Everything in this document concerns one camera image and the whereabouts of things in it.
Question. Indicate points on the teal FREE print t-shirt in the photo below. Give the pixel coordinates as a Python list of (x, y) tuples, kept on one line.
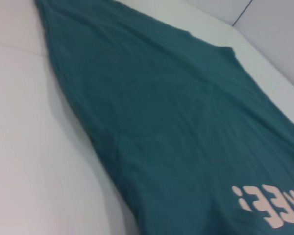
[(161, 110)]

